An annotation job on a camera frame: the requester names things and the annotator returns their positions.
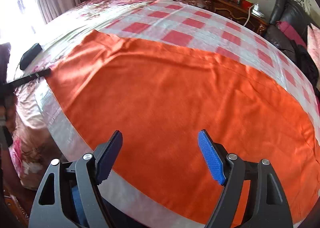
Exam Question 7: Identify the orange pants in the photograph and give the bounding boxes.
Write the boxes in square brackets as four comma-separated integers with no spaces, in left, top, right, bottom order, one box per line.
[47,31,319,224]

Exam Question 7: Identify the floral bed sheet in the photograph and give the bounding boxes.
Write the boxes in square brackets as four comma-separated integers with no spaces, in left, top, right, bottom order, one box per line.
[9,0,151,190]

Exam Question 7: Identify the pink checkered plastic sheet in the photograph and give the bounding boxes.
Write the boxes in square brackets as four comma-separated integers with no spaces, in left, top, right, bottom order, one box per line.
[36,0,319,227]

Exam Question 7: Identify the black garment on chair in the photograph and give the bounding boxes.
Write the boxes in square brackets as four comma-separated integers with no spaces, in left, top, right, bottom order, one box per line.
[290,40,319,88]

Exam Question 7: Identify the magenta cushion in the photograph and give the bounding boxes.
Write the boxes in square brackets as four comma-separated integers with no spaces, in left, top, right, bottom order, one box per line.
[276,21,307,48]

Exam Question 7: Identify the upper pink floral pillow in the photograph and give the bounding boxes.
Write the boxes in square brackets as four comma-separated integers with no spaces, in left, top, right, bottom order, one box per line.
[307,23,320,69]

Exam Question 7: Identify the black leather armchair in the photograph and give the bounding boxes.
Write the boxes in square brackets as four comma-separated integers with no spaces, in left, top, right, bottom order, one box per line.
[264,0,320,89]

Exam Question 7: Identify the dark wooden nightstand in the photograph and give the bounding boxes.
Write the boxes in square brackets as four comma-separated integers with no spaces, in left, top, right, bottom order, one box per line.
[206,0,269,36]

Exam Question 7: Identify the white charging cable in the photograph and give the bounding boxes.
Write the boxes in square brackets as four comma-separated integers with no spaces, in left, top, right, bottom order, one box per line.
[242,4,257,27]

